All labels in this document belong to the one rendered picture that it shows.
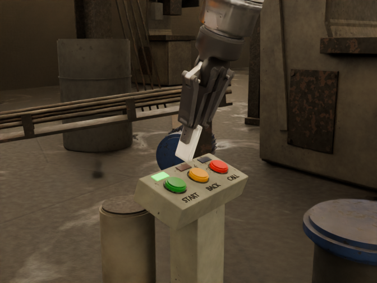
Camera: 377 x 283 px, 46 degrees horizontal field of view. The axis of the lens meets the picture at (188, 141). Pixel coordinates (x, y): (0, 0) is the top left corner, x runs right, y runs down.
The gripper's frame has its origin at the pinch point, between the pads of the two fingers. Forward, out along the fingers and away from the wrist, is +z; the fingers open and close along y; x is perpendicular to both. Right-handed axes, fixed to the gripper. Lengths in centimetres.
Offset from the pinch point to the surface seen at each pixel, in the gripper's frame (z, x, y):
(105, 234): 27.8, -10.9, 2.8
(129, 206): 22.0, -10.2, -2.1
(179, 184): 8.4, 1.2, 0.3
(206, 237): 19.0, 7.6, -5.3
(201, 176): 8.5, 1.4, -6.5
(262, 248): 76, -5, -96
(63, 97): 110, -216, -161
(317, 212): 22, 17, -45
